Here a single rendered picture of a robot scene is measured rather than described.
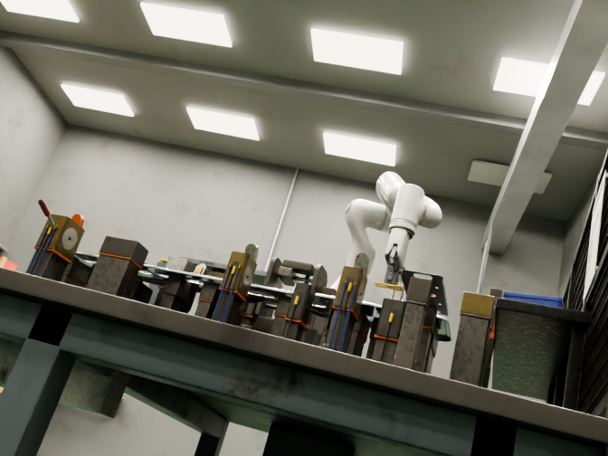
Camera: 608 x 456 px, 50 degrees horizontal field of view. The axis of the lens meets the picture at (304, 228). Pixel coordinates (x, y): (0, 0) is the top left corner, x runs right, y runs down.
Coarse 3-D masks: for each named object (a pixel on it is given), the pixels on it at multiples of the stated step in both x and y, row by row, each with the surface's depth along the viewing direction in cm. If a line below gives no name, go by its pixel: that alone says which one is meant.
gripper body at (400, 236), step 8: (392, 232) 199; (400, 232) 198; (408, 232) 200; (392, 240) 197; (400, 240) 197; (408, 240) 202; (392, 248) 197; (400, 248) 196; (400, 256) 196; (400, 264) 199
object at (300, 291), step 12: (300, 288) 181; (312, 288) 182; (300, 300) 179; (312, 300) 184; (288, 312) 178; (300, 312) 177; (288, 324) 178; (300, 324) 178; (288, 336) 176; (300, 336) 180
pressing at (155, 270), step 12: (144, 264) 210; (144, 276) 226; (156, 276) 222; (180, 276) 213; (192, 276) 209; (204, 276) 203; (252, 288) 203; (264, 288) 196; (252, 300) 215; (264, 300) 209; (276, 300) 208; (324, 300) 194; (312, 312) 206; (324, 312) 206; (372, 312) 192; (444, 324) 183; (444, 336) 193
